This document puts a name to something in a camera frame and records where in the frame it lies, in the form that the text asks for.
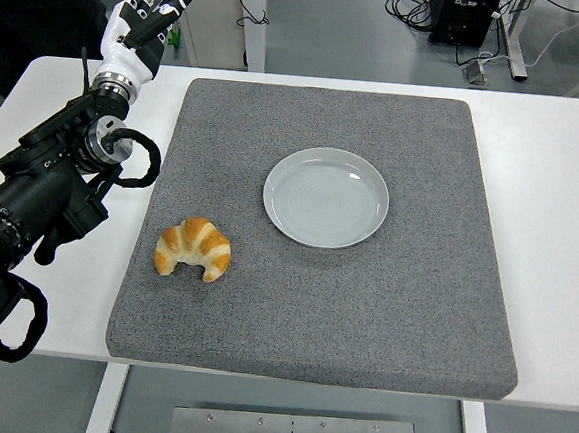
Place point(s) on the grey felt mat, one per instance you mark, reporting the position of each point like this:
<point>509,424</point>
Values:
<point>313,303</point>

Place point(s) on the black computer case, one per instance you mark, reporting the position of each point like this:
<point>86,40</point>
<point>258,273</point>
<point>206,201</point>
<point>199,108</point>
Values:
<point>460,19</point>

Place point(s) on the white desk side panel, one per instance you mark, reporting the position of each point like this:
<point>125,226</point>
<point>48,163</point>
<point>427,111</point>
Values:
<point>219,20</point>

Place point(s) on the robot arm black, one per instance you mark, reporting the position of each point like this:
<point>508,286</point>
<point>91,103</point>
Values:
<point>35,191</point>

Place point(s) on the small green object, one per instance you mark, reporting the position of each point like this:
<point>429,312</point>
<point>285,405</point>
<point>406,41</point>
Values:
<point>172,39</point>

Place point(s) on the grey power adapter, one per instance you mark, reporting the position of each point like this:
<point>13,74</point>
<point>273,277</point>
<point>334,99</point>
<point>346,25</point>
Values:
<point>476,73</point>

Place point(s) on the golden croissant bread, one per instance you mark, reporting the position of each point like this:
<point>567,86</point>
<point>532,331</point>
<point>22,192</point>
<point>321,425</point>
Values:
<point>192,241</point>

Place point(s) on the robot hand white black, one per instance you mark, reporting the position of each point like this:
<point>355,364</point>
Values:
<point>126,58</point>

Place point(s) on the light grey round plate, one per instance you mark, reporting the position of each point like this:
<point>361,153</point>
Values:
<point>320,204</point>

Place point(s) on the white metal desk leg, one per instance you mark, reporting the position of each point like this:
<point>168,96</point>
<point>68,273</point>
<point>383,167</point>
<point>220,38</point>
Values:
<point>516,49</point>

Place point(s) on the person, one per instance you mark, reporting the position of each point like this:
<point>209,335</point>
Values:
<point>30,0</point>

